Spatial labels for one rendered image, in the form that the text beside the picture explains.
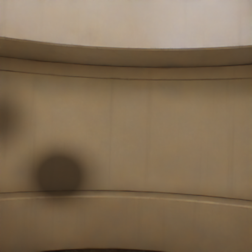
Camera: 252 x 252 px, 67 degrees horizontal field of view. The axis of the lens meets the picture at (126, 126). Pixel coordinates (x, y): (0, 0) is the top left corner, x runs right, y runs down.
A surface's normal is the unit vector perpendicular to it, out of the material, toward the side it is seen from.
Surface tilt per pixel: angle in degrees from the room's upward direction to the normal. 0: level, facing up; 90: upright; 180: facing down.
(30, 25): 90
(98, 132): 90
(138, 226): 90
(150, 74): 90
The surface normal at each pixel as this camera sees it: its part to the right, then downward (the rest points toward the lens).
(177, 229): -0.13, -0.02
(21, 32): 0.25, -0.01
